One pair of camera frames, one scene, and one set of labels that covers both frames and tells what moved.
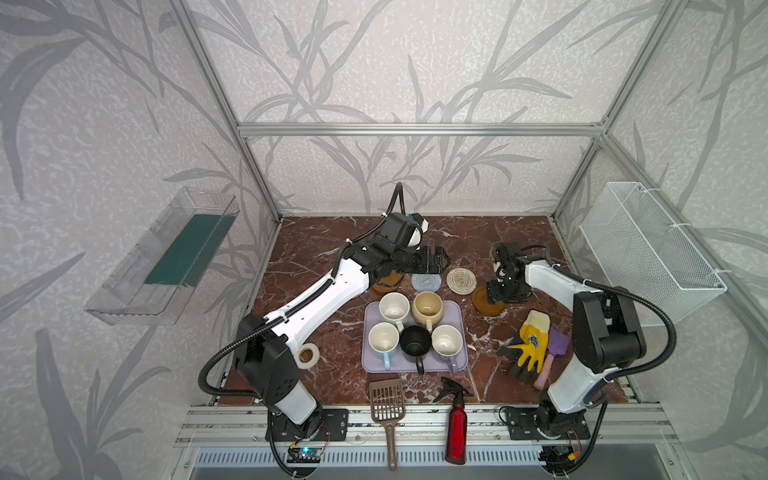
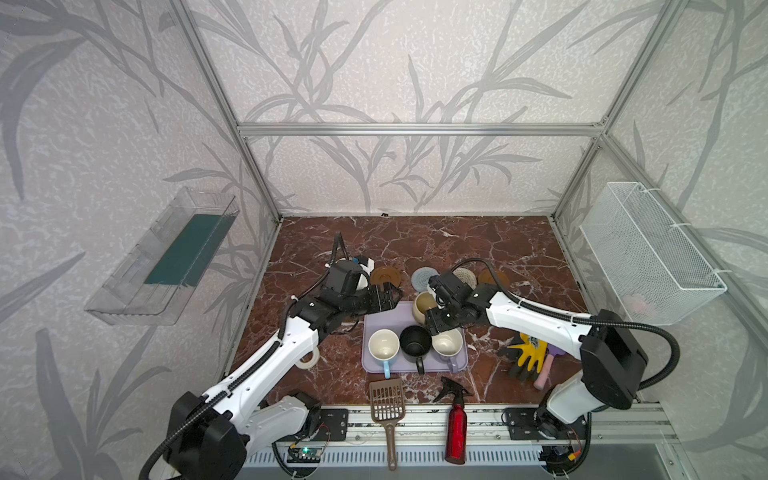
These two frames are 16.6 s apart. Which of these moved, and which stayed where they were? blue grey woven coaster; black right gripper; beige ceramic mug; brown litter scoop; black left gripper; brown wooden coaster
Moved: black left gripper; black right gripper
Stayed: brown wooden coaster; brown litter scoop; blue grey woven coaster; beige ceramic mug
